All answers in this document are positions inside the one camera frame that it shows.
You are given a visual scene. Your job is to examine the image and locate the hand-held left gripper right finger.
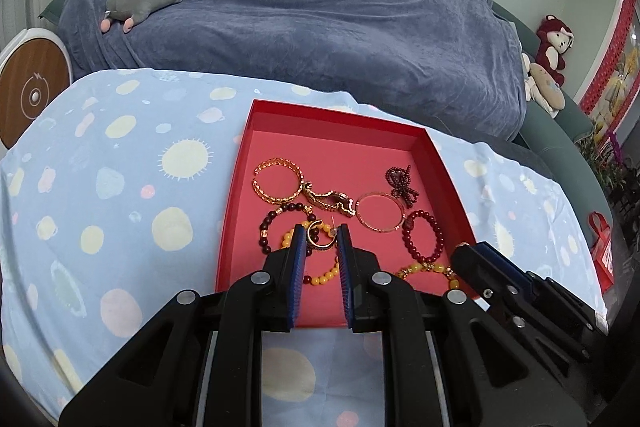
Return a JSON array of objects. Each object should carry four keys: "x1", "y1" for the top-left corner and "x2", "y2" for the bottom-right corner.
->
[{"x1": 336, "y1": 223, "x2": 587, "y2": 427}]

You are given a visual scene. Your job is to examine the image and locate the dark red beaded bow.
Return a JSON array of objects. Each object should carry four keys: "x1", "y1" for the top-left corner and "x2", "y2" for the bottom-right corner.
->
[{"x1": 384, "y1": 164, "x2": 421, "y2": 208}]

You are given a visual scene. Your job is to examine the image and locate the potted plants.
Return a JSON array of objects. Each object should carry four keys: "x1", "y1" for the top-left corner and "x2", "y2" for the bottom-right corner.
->
[{"x1": 577, "y1": 127, "x2": 640, "y2": 218}]

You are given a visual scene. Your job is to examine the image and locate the red patterned frame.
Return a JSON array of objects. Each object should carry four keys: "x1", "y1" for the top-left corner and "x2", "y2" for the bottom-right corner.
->
[{"x1": 575, "y1": 0, "x2": 640, "y2": 118}]

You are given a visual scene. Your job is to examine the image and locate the yellow and gold bracelet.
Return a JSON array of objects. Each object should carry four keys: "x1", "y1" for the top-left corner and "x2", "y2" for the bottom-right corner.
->
[{"x1": 395, "y1": 262, "x2": 461, "y2": 293}]

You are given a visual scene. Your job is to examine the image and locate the dark red bead bracelet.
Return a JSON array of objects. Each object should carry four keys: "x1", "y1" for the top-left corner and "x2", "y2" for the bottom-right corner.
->
[{"x1": 401, "y1": 209, "x2": 445, "y2": 264}]

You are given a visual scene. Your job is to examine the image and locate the red monkey plush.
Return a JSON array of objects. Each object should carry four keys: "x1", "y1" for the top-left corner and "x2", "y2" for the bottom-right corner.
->
[{"x1": 535, "y1": 13, "x2": 575, "y2": 88}]

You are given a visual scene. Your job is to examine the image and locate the dark brown bead bracelet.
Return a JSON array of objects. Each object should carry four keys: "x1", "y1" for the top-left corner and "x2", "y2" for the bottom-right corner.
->
[{"x1": 257, "y1": 202, "x2": 341, "y2": 255}]

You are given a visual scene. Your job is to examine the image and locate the round white wooden device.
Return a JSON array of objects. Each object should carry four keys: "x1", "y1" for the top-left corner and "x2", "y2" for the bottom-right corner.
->
[{"x1": 0, "y1": 27, "x2": 71, "y2": 150}]

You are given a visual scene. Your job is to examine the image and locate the beige plush toy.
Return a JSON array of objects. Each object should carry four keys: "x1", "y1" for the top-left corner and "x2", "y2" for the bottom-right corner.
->
[{"x1": 521, "y1": 52, "x2": 563, "y2": 118}]

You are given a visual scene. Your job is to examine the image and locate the thin gold bangle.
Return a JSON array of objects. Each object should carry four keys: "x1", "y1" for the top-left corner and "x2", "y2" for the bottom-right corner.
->
[{"x1": 356, "y1": 190, "x2": 404, "y2": 234}]

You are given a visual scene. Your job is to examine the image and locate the blue-grey blanket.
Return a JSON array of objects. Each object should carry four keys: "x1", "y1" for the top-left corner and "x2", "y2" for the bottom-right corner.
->
[{"x1": 57, "y1": 0, "x2": 526, "y2": 142}]

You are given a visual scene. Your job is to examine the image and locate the gold wristwatch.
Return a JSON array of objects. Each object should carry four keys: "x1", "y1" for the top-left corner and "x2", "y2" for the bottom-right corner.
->
[{"x1": 300, "y1": 181, "x2": 358, "y2": 219}]

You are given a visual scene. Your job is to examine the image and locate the yellow bead bracelet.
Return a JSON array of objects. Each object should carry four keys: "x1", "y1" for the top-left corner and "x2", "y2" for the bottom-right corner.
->
[{"x1": 280, "y1": 229, "x2": 343, "y2": 286}]

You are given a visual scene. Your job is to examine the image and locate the light blue spotted sheet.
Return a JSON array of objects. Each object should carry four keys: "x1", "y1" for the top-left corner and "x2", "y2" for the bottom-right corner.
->
[{"x1": 0, "y1": 68, "x2": 608, "y2": 427}]

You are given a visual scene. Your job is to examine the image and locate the red bag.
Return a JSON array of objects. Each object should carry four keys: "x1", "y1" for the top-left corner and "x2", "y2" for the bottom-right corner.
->
[{"x1": 587, "y1": 212, "x2": 618, "y2": 295}]

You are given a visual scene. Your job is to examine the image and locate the red cardboard box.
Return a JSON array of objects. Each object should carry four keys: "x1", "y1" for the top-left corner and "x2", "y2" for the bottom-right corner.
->
[{"x1": 215, "y1": 99, "x2": 478, "y2": 330}]

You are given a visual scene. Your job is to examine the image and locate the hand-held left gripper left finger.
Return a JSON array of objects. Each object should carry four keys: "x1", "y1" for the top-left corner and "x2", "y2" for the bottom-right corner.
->
[{"x1": 59, "y1": 222, "x2": 307, "y2": 427}]

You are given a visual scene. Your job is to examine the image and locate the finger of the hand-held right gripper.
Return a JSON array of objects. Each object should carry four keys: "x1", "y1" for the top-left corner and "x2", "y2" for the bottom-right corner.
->
[
  {"x1": 452, "y1": 244, "x2": 588, "y2": 360},
  {"x1": 472, "y1": 242, "x2": 608, "y2": 338}
]

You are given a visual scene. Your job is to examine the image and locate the gold chain bracelet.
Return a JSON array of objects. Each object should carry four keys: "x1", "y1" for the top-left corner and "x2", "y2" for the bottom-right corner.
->
[{"x1": 252, "y1": 158, "x2": 306, "y2": 204}]

